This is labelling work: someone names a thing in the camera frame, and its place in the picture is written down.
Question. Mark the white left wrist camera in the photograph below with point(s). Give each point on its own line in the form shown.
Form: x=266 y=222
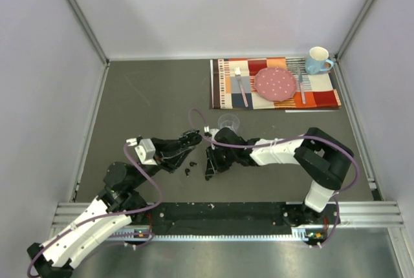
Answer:
x=144 y=149

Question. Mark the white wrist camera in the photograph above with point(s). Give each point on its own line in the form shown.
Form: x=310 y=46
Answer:
x=144 y=149
x=210 y=132

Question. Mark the light blue mug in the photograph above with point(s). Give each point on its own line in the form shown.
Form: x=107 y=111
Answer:
x=318 y=61

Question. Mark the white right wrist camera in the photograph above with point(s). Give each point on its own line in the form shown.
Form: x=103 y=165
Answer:
x=210 y=132

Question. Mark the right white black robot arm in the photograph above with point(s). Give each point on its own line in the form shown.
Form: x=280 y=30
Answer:
x=324 y=159

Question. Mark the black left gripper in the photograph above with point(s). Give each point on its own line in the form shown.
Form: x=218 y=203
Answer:
x=169 y=154

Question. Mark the pink-handled metal knife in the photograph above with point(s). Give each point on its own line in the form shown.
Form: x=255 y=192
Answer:
x=300 y=82

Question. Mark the clear plastic cup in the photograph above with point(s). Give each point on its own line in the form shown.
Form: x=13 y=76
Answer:
x=230 y=121

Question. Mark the pink polka-dot plate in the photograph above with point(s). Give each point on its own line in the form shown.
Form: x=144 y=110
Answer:
x=275 y=84

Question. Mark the colourful patchwork placemat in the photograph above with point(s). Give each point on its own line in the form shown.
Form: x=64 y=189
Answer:
x=225 y=93

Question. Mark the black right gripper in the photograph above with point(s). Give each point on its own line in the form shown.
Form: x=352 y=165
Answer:
x=213 y=165

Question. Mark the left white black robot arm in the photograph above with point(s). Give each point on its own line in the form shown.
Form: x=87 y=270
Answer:
x=116 y=206

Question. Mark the pink-handled metal fork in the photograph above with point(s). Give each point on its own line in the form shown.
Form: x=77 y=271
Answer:
x=237 y=72

